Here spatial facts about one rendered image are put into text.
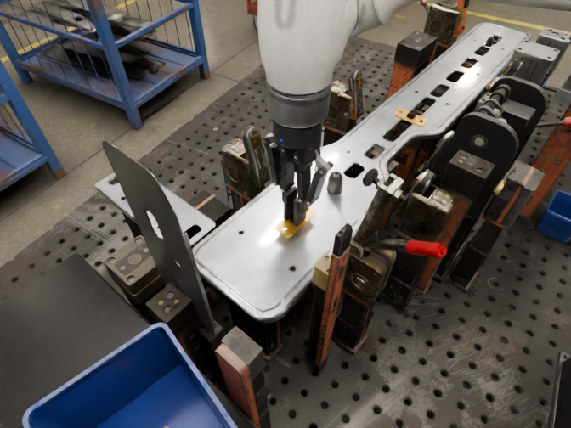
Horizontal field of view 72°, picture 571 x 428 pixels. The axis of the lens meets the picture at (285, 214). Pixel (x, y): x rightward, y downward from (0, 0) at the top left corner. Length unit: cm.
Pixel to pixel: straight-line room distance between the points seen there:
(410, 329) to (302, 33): 76
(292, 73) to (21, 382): 56
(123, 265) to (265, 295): 24
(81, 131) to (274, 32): 257
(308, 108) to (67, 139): 252
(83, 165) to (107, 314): 206
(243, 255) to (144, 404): 29
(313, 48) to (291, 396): 71
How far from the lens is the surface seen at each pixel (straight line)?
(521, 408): 106
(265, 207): 81
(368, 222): 62
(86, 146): 284
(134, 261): 70
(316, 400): 93
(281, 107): 54
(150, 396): 62
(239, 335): 44
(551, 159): 124
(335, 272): 57
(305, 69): 50
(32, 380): 70
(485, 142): 82
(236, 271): 72
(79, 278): 75
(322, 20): 48
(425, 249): 61
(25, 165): 253
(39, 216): 249
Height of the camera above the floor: 160
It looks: 49 degrees down
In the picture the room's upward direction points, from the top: straight up
